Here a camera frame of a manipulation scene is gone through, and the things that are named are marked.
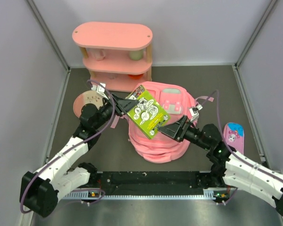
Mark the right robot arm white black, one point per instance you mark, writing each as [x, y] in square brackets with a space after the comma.
[230, 167]

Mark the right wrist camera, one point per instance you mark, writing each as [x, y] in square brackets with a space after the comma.
[194, 111]

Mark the pale green cup on shelf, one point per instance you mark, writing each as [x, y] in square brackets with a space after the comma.
[136, 55]

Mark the clear glass on lower shelf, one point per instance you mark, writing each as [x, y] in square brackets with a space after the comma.
[112, 76]

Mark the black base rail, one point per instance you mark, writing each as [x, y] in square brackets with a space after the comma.
[153, 182]

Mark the pink three-tier shelf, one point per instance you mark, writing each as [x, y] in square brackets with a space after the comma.
[117, 39]

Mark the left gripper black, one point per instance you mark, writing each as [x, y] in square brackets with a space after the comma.
[121, 106]

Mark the pink pencil case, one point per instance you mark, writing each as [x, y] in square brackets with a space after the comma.
[234, 136]

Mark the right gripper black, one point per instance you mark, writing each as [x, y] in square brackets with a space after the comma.
[174, 130]

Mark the pink and cream plate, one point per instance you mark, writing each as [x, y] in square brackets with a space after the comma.
[88, 97]

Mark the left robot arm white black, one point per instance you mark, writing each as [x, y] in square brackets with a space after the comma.
[42, 190]

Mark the orange bowl on lower shelf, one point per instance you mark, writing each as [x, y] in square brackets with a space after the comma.
[135, 76]

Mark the grey slotted cable duct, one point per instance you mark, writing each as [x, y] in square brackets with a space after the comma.
[92, 196]

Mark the green sticker book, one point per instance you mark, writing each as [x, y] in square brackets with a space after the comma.
[148, 115]

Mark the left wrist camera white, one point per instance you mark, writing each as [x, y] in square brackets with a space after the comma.
[100, 90]

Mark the pink cup on shelf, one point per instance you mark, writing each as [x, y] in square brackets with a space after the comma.
[98, 54]

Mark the pink school backpack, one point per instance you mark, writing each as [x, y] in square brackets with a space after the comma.
[176, 101]

